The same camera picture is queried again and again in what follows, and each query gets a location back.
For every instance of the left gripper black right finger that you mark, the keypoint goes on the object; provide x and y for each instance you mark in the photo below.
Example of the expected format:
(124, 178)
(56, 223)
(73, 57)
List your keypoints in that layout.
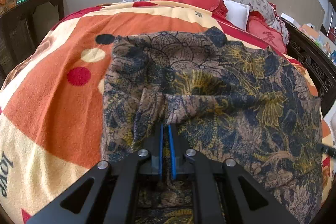
(222, 192)

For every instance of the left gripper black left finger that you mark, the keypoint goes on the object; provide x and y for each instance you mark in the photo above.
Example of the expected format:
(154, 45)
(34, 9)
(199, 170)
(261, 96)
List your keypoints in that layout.
(107, 193)

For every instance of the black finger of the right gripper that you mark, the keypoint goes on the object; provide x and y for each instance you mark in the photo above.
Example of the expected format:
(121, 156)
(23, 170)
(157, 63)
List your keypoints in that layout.
(327, 150)

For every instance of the dark floral patterned garment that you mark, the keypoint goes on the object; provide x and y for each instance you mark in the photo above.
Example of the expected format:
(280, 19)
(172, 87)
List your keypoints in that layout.
(226, 99)

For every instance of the dark carved wooden headboard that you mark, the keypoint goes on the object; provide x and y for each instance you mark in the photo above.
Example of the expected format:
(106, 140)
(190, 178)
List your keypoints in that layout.
(320, 68)

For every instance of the orange red cream fleece blanket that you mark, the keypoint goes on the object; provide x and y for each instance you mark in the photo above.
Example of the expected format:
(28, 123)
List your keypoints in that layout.
(52, 118)

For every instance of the right red heart cushion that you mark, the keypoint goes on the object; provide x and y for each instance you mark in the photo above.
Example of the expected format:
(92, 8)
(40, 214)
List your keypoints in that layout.
(257, 26)

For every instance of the small white pillow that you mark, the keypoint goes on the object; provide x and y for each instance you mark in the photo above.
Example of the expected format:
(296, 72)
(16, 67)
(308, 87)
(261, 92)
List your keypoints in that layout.
(237, 13)

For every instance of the dark wooden side cabinet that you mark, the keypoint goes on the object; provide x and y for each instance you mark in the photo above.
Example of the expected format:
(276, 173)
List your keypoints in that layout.
(18, 33)

